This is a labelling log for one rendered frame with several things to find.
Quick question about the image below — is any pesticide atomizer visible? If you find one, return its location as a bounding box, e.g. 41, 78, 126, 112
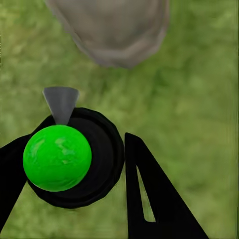
22, 86, 125, 209

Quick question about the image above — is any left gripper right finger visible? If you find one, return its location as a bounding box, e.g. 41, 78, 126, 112
124, 132, 209, 239

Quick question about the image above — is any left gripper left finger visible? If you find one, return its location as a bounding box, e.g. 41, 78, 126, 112
0, 133, 31, 233

